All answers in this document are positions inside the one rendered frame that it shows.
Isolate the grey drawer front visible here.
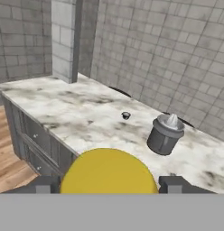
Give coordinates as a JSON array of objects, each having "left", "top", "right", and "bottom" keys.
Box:
[
  {"left": 23, "top": 114, "right": 53, "bottom": 157},
  {"left": 26, "top": 146, "right": 62, "bottom": 177}
]

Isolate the grey citrus juicer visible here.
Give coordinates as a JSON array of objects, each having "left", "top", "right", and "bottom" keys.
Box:
[{"left": 146, "top": 113, "right": 186, "bottom": 157}]

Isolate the grey counter cabinet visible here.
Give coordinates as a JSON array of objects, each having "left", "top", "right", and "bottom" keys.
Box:
[{"left": 0, "top": 93, "right": 79, "bottom": 179}]

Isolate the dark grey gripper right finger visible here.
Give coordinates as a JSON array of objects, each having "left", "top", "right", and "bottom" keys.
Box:
[{"left": 158, "top": 175, "right": 218, "bottom": 195}]

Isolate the small black round cap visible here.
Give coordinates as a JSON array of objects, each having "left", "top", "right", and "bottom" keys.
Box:
[{"left": 121, "top": 111, "right": 132, "bottom": 121}]

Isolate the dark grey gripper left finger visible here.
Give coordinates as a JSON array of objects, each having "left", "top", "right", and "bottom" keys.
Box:
[{"left": 1, "top": 175, "right": 61, "bottom": 195}]

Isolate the yellow mustard bottle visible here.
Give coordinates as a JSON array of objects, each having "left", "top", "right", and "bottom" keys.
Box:
[{"left": 59, "top": 147, "right": 160, "bottom": 195}]

